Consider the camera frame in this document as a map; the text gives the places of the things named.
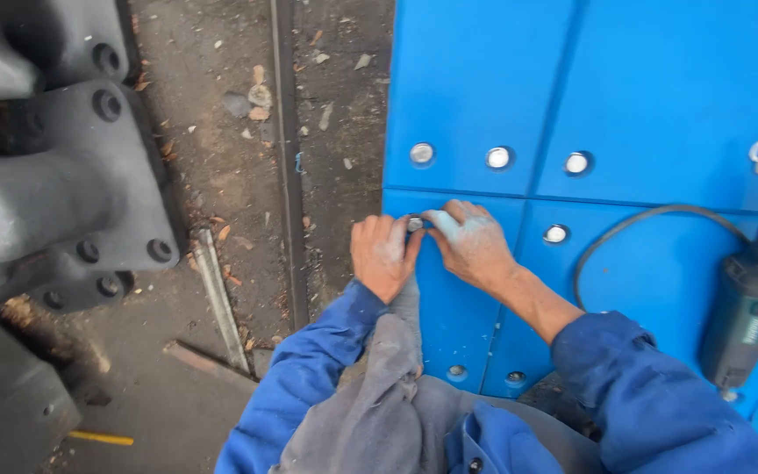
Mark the person's right hand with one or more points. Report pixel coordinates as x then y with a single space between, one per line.
474 247

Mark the person's left hand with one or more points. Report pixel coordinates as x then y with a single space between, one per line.
379 257

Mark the silver bolt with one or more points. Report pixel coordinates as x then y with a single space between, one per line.
422 153
555 234
516 377
498 157
456 370
414 224
576 162

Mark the blue plastic panel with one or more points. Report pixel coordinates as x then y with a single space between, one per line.
668 99
642 263
455 316
478 79

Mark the person's grey trousers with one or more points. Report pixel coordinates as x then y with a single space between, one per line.
366 408

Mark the grey metal rod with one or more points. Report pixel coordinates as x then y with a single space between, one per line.
221 299

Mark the person's blue jacket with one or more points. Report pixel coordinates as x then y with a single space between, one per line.
504 441

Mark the rusty flat metal bar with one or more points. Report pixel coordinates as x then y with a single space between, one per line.
204 361

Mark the grey stone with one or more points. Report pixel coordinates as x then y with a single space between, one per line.
237 104

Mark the green grey power tool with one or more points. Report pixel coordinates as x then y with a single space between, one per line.
747 309

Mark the yellow pencil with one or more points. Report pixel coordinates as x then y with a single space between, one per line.
100 438

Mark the grey metal block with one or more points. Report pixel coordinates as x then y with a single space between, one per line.
4 408

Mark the steel floor rail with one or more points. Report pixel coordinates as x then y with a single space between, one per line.
289 164

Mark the grey cast metal bracket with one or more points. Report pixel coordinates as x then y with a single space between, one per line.
56 178

